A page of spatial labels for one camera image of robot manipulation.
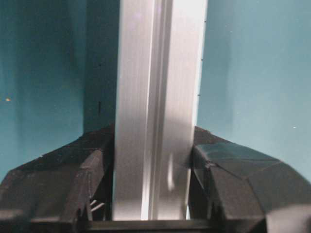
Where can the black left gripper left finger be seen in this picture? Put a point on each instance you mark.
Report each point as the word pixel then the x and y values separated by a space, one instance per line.
pixel 57 190

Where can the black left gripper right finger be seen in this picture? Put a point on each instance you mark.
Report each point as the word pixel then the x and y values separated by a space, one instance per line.
pixel 241 190

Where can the silver aluminium extrusion rail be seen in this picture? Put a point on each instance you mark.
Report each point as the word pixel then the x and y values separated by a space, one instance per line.
pixel 159 70

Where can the teal table mat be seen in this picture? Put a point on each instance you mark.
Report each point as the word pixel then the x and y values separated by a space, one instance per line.
pixel 58 75

